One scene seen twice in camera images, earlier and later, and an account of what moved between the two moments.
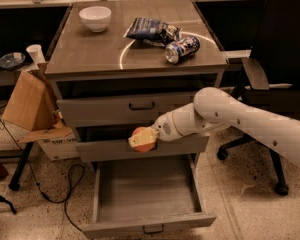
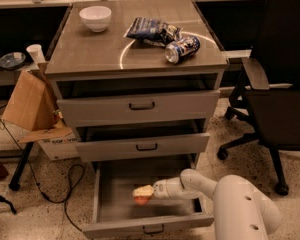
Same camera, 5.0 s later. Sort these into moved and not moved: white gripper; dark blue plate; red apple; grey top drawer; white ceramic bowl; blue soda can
Moved: white gripper; red apple
Not moved: dark blue plate; white ceramic bowl; blue soda can; grey top drawer
